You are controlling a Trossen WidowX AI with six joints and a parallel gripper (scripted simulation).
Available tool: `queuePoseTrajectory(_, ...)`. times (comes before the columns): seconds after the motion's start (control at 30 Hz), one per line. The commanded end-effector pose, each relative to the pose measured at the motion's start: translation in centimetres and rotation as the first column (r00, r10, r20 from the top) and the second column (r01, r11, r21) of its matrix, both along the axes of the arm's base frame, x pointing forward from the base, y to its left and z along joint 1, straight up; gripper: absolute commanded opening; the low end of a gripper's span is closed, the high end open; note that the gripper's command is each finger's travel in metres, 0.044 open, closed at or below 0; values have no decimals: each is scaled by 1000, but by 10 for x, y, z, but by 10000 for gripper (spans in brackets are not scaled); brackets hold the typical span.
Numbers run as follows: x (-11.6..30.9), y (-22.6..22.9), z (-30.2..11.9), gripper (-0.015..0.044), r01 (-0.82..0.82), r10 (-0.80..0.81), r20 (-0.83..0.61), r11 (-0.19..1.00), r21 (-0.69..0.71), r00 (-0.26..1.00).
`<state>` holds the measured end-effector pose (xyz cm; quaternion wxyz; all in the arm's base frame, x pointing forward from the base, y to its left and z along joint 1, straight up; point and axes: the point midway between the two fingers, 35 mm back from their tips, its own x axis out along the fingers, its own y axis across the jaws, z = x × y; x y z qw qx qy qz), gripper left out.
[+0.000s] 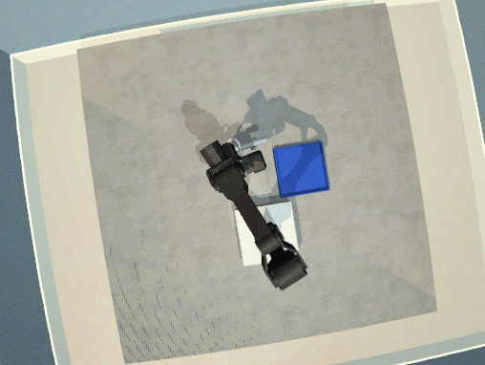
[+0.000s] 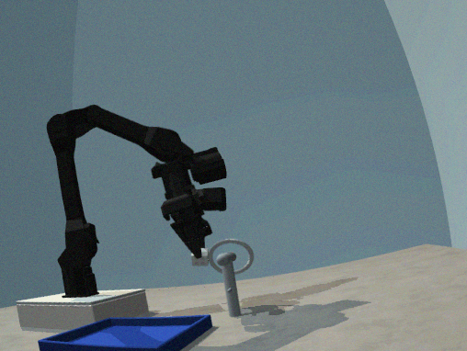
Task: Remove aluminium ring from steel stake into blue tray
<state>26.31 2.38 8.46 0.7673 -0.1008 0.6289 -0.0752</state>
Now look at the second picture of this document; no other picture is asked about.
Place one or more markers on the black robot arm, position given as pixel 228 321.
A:
pixel 163 144

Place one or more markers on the blue tray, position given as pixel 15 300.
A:
pixel 131 334

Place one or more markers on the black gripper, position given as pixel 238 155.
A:
pixel 189 225

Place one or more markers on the grey metal t-shaped stake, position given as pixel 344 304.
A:
pixel 226 262

